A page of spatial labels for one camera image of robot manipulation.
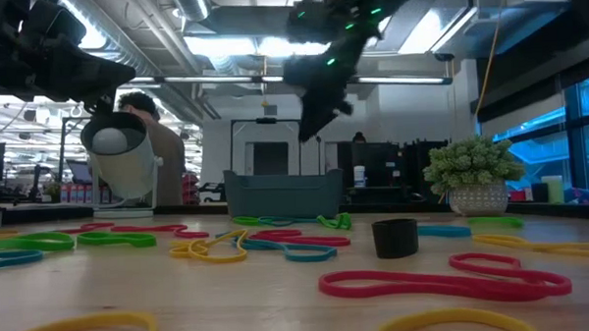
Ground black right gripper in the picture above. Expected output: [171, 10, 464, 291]
[281, 0, 447, 143]

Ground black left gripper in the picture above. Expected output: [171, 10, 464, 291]
[3, 0, 139, 121]

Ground bright green rubber band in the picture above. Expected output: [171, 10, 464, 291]
[316, 211, 352, 233]

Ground teal rubber band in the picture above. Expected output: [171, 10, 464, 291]
[0, 248, 46, 271]
[257, 213, 323, 228]
[215, 226, 339, 266]

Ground red rubber band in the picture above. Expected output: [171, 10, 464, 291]
[316, 248, 574, 310]
[248, 226, 352, 250]
[55, 217, 211, 245]

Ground black cylindrical cup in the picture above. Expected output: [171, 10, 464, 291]
[371, 217, 420, 261]

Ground blue rubber band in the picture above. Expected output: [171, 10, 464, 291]
[416, 222, 474, 240]

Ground yellow rubber band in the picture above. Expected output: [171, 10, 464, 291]
[472, 229, 589, 263]
[167, 228, 250, 266]
[2, 297, 538, 331]

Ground teal plastic bin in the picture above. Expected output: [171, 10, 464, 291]
[223, 166, 346, 223]

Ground white wipes canister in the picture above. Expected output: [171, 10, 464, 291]
[351, 164, 368, 189]

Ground dark monitor screen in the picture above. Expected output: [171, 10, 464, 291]
[251, 140, 291, 178]

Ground black cabinet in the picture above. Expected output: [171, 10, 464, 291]
[336, 138, 452, 205]

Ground white spotlight lamp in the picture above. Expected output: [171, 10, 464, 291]
[80, 109, 166, 221]

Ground open laptop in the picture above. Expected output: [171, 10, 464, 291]
[66, 158, 94, 187]

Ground pink product boxes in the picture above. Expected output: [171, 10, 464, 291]
[58, 181, 114, 206]

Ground long light bar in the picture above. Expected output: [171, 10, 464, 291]
[124, 65, 454, 97]

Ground red stacked object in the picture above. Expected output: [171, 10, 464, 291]
[181, 172, 201, 206]

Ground potted green succulent plant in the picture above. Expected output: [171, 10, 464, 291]
[420, 133, 528, 220]

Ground pale green cup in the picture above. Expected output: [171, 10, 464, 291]
[542, 175, 566, 205]

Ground black gantry frame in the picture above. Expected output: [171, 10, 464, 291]
[227, 115, 304, 180]

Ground yellow hanging cable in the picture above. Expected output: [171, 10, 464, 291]
[468, 0, 513, 117]

